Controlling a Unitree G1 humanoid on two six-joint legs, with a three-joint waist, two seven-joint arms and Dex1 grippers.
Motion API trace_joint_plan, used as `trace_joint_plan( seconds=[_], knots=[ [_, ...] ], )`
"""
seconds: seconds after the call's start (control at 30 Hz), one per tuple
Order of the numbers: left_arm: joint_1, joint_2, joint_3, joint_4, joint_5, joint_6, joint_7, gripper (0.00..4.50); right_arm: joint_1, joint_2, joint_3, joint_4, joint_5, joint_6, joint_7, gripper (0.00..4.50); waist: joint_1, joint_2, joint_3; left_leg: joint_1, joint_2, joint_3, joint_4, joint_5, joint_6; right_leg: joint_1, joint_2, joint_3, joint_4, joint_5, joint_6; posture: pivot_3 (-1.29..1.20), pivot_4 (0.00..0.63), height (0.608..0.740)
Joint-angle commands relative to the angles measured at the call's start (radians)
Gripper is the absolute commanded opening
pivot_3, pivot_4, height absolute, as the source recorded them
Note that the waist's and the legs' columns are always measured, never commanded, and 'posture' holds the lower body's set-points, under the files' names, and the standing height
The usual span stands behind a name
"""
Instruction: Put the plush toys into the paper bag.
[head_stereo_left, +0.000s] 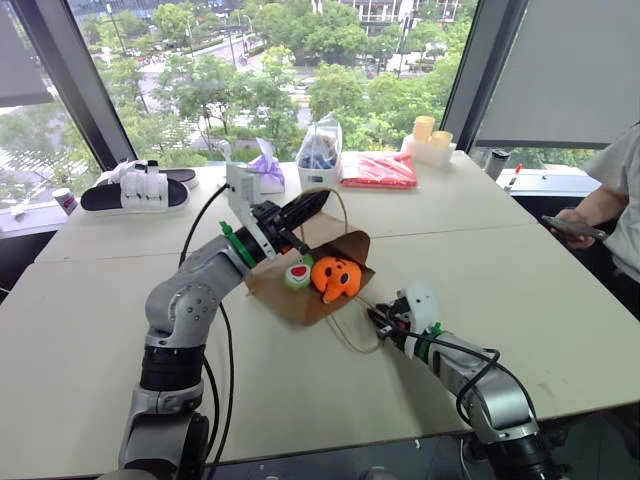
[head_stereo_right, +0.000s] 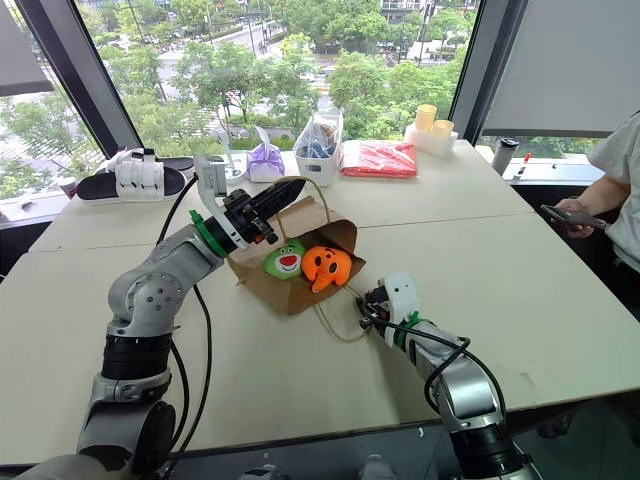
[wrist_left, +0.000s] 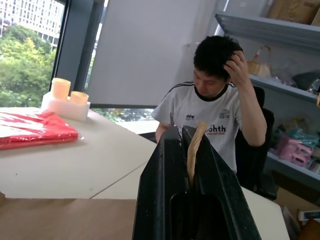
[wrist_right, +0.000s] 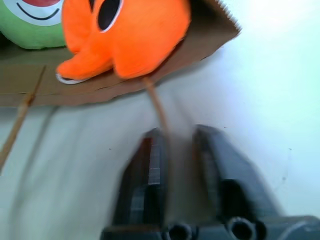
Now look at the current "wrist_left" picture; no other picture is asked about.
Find grey metal shelf rack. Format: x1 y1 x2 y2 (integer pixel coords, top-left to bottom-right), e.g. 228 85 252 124
214 11 320 208

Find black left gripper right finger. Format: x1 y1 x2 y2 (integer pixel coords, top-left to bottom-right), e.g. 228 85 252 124
181 125 262 240

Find dark bag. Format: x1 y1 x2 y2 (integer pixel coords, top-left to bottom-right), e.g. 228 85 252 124
291 71 320 92

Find black office chair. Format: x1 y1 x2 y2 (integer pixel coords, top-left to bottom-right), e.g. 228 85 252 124
234 85 278 201

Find person's left hand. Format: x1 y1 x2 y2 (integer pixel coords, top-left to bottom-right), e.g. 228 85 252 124
223 49 251 88

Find cardboard box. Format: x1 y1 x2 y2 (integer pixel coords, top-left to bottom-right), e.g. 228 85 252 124
266 0 320 26

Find short orange plastic cup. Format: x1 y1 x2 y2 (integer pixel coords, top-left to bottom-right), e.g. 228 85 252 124
69 90 90 106

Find white foam block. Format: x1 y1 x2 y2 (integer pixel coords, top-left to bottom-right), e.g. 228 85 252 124
40 91 91 123

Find red cloth in plastic wrap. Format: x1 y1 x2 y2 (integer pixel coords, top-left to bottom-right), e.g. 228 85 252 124
0 109 80 151

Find tall orange plastic cup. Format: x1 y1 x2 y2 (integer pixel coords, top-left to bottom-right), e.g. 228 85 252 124
50 77 72 101

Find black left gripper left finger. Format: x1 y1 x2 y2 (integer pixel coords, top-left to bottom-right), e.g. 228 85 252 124
131 125 193 240

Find dark window frame pillar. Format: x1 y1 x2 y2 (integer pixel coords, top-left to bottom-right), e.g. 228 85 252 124
49 0 106 93

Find pink plastic toy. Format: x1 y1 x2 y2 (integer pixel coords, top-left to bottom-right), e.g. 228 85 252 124
274 136 315 168

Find person in white t-shirt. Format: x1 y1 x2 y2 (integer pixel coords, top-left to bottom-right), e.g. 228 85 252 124
151 35 268 175

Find white roller blind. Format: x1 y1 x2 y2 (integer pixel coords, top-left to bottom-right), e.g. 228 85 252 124
86 0 230 109

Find teal packaged item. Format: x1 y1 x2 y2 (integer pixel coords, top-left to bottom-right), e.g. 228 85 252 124
289 127 320 149

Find wicker basket with handle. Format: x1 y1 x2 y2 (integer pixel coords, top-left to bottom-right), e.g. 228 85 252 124
246 45 273 79

